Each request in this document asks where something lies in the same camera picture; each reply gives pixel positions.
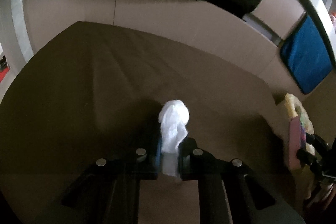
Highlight dark brown table mat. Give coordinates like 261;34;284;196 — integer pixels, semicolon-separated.
1;22;302;223

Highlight blue towel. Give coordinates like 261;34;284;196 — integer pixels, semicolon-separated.
280;15;333;94

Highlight beige plastic trash bag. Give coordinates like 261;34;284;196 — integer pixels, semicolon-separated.
284;93;314;145

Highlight purple pink eggplant sponge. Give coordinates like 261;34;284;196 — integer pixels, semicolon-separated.
288;116;306;170

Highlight right hand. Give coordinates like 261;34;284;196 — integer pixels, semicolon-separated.
303;181;335;210

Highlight red drink bottle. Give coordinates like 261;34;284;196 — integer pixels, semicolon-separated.
329;12;336;31

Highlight red floor mat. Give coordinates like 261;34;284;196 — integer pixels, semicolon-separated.
0;67;10;83

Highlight white tissue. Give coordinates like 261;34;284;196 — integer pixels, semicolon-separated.
158;100;190;178

